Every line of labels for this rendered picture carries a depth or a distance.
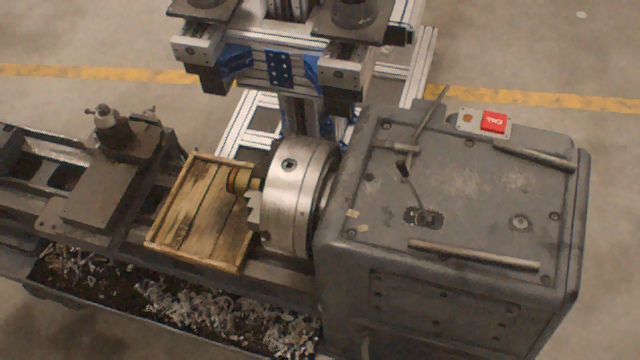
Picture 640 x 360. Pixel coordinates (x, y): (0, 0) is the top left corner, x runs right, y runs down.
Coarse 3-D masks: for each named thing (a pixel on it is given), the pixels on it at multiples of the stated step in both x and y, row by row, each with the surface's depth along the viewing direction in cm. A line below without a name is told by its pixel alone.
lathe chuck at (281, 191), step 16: (288, 144) 154; (304, 144) 155; (272, 160) 151; (304, 160) 150; (272, 176) 149; (288, 176) 149; (272, 192) 149; (288, 192) 148; (272, 208) 149; (288, 208) 148; (272, 224) 150; (288, 224) 149; (272, 240) 154; (288, 240) 152
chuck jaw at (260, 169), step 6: (276, 138) 163; (294, 138) 160; (270, 144) 160; (276, 144) 159; (270, 150) 160; (276, 150) 160; (264, 156) 161; (270, 156) 161; (258, 162) 165; (264, 162) 162; (270, 162) 161; (258, 168) 162; (264, 168) 162; (258, 174) 163; (264, 174) 162
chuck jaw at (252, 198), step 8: (248, 192) 162; (256, 192) 162; (248, 200) 162; (256, 200) 160; (248, 208) 159; (256, 208) 158; (256, 216) 156; (248, 224) 156; (256, 224) 155; (264, 232) 154
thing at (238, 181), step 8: (232, 168) 166; (240, 168) 166; (248, 168) 166; (232, 176) 164; (240, 176) 163; (248, 176) 162; (232, 184) 164; (240, 184) 163; (248, 184) 163; (256, 184) 163; (264, 184) 168; (232, 192) 165; (240, 192) 164
